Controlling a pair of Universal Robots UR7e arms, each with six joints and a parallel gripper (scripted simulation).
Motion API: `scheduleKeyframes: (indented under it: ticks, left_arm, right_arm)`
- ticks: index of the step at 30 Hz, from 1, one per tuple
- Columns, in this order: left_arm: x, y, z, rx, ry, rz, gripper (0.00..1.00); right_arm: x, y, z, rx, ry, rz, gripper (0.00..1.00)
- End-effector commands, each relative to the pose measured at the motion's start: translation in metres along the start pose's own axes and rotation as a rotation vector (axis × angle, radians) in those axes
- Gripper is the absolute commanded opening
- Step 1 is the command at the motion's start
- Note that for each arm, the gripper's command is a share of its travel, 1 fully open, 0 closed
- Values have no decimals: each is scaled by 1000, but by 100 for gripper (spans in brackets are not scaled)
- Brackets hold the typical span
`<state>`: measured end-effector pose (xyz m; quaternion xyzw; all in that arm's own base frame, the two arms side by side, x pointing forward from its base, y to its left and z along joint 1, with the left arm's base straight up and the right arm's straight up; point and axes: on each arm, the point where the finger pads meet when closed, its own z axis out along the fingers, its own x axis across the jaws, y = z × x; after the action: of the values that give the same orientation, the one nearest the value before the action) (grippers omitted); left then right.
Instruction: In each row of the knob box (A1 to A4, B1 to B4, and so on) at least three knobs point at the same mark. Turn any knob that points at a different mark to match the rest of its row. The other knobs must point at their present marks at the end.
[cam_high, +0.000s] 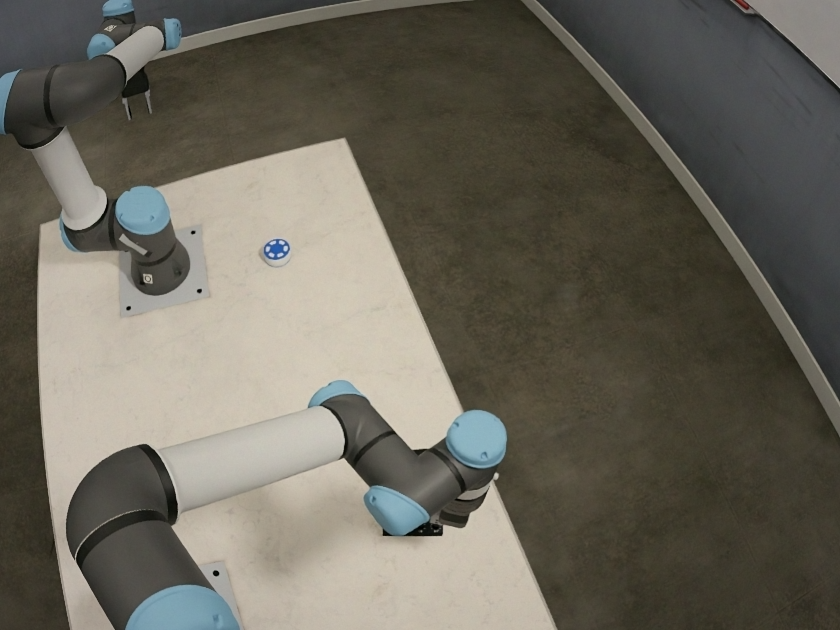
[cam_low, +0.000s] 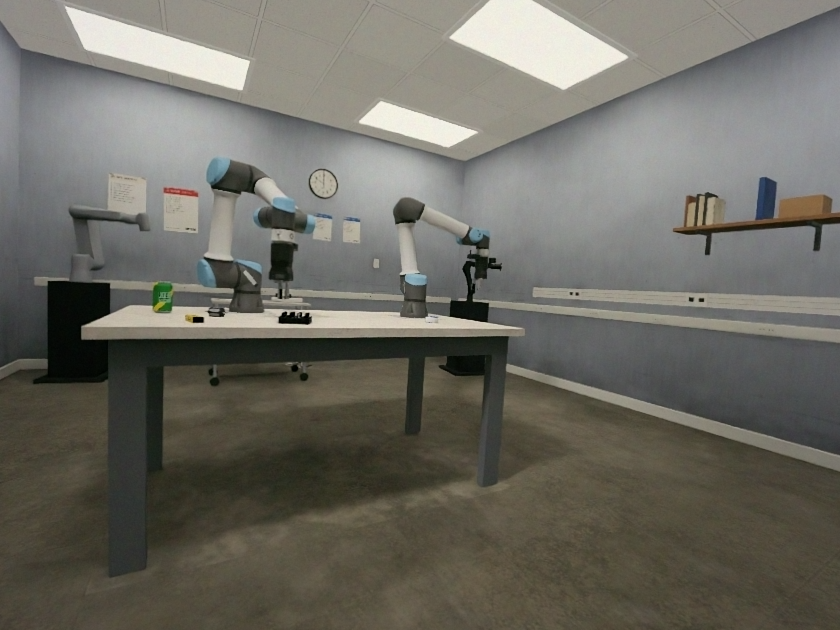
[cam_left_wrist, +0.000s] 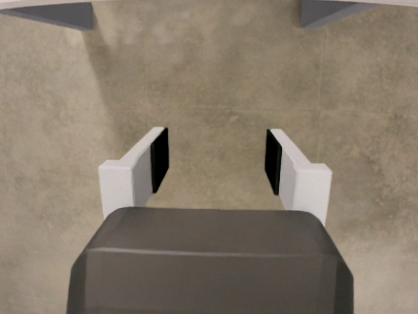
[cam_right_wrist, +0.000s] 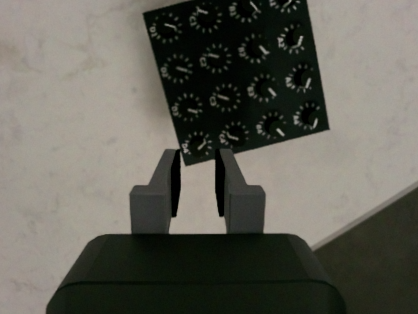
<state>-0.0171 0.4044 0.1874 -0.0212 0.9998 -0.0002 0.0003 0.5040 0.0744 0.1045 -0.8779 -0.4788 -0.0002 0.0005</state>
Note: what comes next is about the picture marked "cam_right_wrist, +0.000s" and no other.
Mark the black knob panel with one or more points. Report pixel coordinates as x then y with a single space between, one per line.
213 107

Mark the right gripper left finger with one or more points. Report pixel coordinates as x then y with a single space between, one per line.
152 206

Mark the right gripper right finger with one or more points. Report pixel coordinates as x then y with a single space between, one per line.
242 205

